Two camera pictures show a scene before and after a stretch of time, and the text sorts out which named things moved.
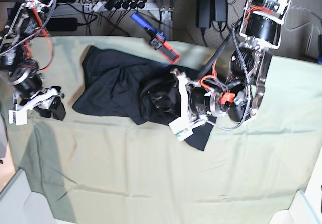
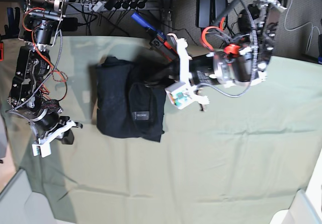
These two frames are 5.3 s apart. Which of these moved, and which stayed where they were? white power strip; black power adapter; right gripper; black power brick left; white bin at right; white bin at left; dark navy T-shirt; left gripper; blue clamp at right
Moved: dark navy T-shirt; left gripper; right gripper
Stayed: black power adapter; black power brick left; white bin at left; blue clamp at right; white power strip; white bin at right
